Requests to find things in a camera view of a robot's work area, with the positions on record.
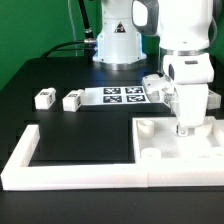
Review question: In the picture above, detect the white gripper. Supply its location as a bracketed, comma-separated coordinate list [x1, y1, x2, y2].
[142, 53, 215, 137]

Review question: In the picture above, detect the white square tabletop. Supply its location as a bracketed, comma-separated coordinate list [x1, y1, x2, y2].
[132, 117, 224, 164]

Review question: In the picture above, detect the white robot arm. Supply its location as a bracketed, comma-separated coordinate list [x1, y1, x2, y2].
[93, 0, 214, 136]

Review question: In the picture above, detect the white AprilTag marker sheet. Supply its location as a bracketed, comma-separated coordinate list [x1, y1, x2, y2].
[83, 86, 164, 105]

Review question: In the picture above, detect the white L-shaped obstacle fixture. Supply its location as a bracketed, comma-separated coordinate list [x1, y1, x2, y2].
[1, 125, 224, 191]

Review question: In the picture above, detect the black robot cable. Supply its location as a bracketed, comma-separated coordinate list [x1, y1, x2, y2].
[41, 0, 98, 58]

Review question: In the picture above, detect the thin white cable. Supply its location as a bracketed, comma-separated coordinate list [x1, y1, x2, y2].
[67, 0, 78, 57]

